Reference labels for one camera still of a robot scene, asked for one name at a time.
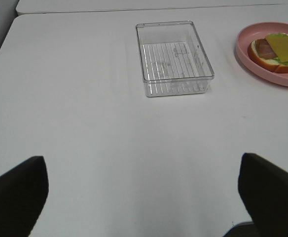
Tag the pink round plate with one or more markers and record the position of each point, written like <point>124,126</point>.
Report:
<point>258,31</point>

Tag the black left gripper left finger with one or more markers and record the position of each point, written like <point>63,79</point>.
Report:
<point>23,194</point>

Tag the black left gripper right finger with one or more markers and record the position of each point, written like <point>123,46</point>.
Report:
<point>263,188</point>

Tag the yellow cheese slice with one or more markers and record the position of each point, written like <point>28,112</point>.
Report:
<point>284,47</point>

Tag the clear left plastic tray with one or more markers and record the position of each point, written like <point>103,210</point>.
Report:
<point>173,59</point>

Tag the bread slice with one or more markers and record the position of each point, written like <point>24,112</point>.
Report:
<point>273,65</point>

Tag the red bacon strip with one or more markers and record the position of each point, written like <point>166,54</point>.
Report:
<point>264,49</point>

